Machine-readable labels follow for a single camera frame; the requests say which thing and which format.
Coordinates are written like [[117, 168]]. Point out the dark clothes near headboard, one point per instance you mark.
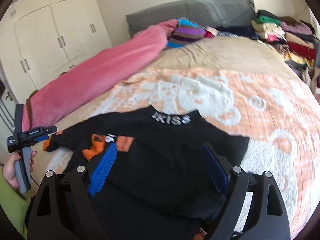
[[238, 31]]

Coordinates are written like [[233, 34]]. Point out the grey quilted headboard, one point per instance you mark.
[[213, 13]]

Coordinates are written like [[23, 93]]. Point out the orange white teddy blanket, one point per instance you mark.
[[281, 117]]

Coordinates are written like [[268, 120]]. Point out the green sleeve forearm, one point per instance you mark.
[[14, 204]]

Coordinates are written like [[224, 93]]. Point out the pile of folded clothes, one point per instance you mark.
[[294, 40]]

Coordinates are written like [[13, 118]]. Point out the beige bed sheet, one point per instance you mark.
[[229, 53]]

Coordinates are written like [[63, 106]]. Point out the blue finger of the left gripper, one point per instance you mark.
[[41, 138]]

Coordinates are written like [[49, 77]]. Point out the pink plush blanket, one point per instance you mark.
[[95, 76]]

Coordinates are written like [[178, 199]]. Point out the striped colourful pillow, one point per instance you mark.
[[186, 32]]

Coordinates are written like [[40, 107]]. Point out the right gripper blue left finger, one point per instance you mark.
[[101, 170]]

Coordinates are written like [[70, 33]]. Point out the left hand red nails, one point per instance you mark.
[[9, 174]]

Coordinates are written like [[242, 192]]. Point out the white wardrobe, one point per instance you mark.
[[41, 39]]

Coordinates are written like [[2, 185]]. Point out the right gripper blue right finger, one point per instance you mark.
[[217, 169]]

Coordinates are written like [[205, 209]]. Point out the black JKISS sweatshirt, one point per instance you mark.
[[159, 156]]

